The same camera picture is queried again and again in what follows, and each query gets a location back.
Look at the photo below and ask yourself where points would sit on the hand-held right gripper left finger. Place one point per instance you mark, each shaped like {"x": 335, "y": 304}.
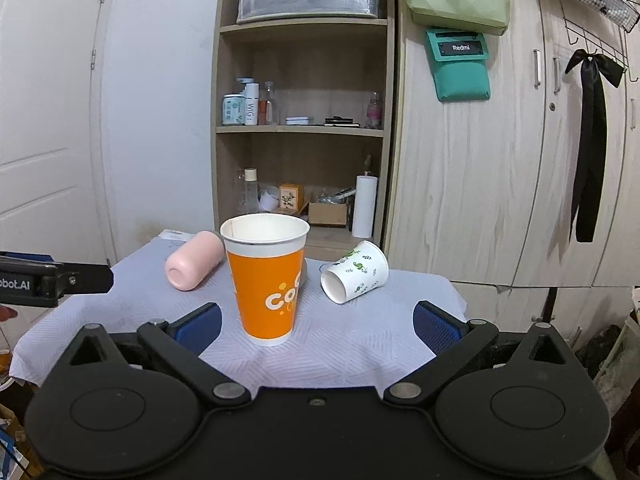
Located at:
{"x": 197, "y": 329}

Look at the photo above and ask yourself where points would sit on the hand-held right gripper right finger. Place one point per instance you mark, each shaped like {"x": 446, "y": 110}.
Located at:
{"x": 437, "y": 330}

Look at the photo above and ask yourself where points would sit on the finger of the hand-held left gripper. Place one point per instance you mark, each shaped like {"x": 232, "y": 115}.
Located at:
{"x": 85, "y": 278}

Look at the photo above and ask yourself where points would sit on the pink cup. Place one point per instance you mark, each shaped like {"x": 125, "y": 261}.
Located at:
{"x": 192, "y": 260}

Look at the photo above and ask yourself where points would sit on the white cup with green print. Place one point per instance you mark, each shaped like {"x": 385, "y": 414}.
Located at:
{"x": 362, "y": 270}

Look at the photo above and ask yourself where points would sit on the orange paper cup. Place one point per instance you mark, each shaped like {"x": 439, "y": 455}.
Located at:
{"x": 265, "y": 280}

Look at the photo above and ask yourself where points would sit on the small white cup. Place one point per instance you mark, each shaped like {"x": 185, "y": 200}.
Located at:
{"x": 269, "y": 199}

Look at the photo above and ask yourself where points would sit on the person's left hand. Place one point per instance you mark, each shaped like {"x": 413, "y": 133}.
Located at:
{"x": 6, "y": 314}

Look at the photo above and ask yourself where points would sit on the white tablecloth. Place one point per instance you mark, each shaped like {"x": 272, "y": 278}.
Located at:
{"x": 350, "y": 340}

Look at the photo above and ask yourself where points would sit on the white paper towel roll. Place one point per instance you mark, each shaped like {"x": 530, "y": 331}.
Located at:
{"x": 363, "y": 206}

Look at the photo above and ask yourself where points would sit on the clear bottle with cream cap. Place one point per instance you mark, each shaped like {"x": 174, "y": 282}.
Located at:
{"x": 249, "y": 191}

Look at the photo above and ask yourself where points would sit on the small cardboard box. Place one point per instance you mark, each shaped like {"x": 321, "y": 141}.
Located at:
{"x": 327, "y": 213}

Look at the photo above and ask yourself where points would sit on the yellow box with plant print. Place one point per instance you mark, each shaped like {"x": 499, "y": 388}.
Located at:
{"x": 291, "y": 196}

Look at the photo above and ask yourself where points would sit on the white door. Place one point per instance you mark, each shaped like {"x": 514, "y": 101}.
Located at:
{"x": 50, "y": 110}

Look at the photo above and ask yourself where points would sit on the light wooden wardrobe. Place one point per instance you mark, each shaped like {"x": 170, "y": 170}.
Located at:
{"x": 475, "y": 160}

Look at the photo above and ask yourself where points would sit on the green and white can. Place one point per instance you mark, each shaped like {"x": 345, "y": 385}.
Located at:
{"x": 231, "y": 110}

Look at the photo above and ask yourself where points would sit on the pink clear bottle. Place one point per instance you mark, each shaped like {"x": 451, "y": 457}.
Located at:
{"x": 373, "y": 111}

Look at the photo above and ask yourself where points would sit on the flat black items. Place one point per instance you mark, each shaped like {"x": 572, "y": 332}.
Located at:
{"x": 341, "y": 121}

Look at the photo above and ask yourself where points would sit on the white pump bottle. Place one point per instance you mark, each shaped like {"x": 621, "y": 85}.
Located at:
{"x": 249, "y": 105}

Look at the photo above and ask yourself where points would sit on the flat white box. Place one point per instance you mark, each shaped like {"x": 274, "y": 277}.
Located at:
{"x": 299, "y": 120}

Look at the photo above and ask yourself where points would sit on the clear bottle with orange liquid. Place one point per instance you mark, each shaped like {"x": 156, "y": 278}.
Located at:
{"x": 268, "y": 105}

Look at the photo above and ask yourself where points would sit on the black ribbon bow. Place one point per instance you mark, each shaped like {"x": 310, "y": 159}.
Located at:
{"x": 592, "y": 145}

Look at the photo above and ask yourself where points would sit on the teal pouch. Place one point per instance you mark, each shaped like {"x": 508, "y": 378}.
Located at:
{"x": 460, "y": 72}

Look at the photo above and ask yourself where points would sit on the wooden shelf unit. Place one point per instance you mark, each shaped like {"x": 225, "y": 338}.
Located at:
{"x": 300, "y": 24}

